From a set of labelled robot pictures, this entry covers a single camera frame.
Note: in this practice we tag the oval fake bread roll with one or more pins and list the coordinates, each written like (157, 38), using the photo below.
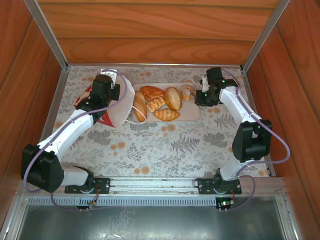
(173, 98)

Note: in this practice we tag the large fake croissant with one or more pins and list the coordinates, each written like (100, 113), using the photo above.
(166, 115)

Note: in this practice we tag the glazed brown fake pastry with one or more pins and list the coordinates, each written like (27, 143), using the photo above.
(151, 92)

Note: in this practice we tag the aluminium frame bar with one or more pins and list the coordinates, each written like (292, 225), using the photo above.
(287, 220)
(15, 217)

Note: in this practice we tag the lattice fake pastry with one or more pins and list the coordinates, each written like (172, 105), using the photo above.
(155, 105)

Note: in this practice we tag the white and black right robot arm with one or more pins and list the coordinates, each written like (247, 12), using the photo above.
(235, 105)

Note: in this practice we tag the floral patterned tablecloth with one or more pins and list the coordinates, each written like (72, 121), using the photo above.
(150, 150)

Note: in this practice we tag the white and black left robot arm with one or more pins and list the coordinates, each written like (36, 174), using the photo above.
(65, 132)

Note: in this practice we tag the black controller board green light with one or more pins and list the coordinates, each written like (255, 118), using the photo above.
(225, 202)

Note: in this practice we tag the aluminium table edge rail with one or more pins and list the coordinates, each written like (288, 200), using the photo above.
(246, 80)
(62, 82)
(162, 65)

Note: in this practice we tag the grey metal sheet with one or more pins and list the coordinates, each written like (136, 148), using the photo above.
(162, 222)

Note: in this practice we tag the aluminium frame post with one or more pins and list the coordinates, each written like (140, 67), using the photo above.
(46, 32)
(265, 32)

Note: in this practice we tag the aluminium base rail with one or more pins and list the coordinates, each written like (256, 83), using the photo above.
(150, 185)

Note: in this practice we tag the small black connector board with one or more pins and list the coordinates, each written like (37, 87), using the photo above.
(93, 203)

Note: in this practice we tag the red and white paper bag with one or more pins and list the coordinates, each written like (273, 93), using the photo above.
(122, 107)

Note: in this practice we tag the beige plastic tray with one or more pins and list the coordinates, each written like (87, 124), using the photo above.
(190, 110)

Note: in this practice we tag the long fake baguette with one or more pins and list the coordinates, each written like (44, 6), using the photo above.
(140, 106)

